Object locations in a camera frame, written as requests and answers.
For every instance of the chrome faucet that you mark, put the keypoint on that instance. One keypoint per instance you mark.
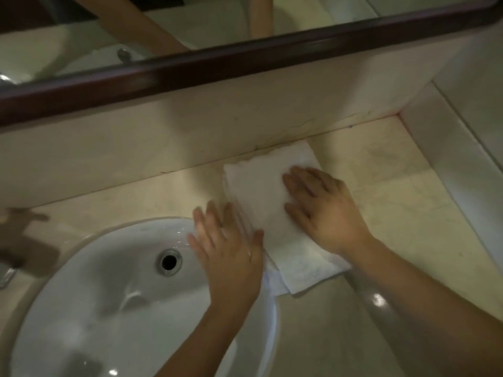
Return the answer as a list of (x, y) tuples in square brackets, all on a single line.
[(23, 247)]

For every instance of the mirror with dark wooden frame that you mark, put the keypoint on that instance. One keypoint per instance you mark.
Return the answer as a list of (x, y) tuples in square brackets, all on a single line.
[(235, 58)]

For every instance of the white ceramic sink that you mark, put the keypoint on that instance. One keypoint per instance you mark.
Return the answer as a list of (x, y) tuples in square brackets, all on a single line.
[(118, 310)]

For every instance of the person's right hand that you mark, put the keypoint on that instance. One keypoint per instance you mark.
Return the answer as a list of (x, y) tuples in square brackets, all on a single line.
[(326, 215)]

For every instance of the person's left hand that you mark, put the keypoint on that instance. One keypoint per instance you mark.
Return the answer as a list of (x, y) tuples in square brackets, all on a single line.
[(232, 266)]

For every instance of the white towel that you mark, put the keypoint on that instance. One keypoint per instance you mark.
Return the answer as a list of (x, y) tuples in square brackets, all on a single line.
[(259, 192)]

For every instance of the person's right forearm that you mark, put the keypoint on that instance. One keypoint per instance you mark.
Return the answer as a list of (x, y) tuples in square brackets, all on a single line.
[(432, 310)]

